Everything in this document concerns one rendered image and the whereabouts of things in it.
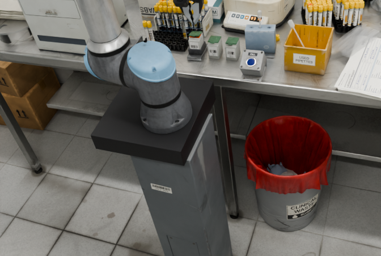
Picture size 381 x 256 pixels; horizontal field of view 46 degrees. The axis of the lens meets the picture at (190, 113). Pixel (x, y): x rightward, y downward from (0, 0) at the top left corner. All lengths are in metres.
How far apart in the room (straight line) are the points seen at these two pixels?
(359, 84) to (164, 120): 0.61
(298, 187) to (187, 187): 0.59
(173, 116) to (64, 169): 1.46
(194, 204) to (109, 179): 1.10
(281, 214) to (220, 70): 0.75
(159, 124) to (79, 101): 1.38
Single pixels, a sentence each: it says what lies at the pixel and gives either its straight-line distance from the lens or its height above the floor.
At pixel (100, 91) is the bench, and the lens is 2.60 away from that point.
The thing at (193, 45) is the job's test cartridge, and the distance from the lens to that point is 1.60.
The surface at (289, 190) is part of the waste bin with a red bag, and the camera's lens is 1.83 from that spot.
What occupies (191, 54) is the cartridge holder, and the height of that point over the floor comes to 0.89.
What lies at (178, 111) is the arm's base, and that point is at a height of 0.99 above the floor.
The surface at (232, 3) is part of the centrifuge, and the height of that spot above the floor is 0.97.
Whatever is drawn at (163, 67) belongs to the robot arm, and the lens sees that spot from 1.13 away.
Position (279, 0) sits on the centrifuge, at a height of 0.98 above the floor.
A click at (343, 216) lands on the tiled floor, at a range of 2.21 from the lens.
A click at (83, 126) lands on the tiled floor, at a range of 2.84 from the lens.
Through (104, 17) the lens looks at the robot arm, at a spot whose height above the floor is 1.27.
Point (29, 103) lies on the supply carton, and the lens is 2.80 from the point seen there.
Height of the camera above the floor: 1.81
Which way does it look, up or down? 42 degrees down
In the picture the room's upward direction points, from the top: 11 degrees counter-clockwise
